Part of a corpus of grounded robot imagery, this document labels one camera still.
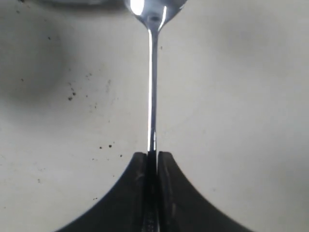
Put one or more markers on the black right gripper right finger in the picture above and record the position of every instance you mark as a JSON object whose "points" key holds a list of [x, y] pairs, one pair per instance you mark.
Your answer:
{"points": [[182, 208]]}

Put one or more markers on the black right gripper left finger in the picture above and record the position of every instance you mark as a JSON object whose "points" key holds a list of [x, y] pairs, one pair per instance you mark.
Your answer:
{"points": [[122, 208]]}

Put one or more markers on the long-handled steel spoon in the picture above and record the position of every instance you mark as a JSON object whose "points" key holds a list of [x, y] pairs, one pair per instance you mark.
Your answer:
{"points": [[153, 14]]}

